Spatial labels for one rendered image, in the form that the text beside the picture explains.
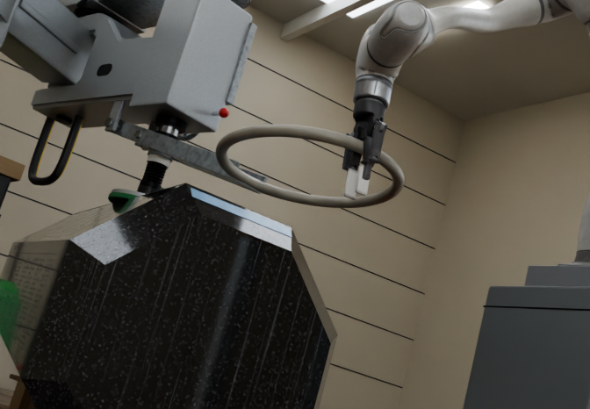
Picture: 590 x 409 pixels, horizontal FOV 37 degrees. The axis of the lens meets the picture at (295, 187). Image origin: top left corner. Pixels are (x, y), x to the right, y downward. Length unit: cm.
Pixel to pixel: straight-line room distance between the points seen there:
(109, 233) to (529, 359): 106
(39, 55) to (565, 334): 190
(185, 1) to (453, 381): 642
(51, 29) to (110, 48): 20
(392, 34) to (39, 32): 145
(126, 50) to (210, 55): 34
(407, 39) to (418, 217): 747
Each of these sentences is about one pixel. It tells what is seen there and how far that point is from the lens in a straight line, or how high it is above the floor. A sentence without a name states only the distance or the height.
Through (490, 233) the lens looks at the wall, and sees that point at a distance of 896.
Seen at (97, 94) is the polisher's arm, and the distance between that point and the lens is 302.
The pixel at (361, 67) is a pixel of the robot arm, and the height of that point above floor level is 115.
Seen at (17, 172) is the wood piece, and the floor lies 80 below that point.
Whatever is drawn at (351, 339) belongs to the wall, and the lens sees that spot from 889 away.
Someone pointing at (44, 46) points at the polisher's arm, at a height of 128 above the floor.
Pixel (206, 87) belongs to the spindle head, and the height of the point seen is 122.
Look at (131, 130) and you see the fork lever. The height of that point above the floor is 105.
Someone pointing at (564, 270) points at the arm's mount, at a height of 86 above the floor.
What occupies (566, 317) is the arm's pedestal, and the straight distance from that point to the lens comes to 221.
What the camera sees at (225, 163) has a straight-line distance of 230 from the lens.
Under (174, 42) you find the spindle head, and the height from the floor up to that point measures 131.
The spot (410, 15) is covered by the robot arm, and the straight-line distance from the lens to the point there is 198.
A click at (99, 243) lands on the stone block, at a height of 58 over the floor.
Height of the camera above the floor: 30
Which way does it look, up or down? 15 degrees up
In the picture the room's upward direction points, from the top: 16 degrees clockwise
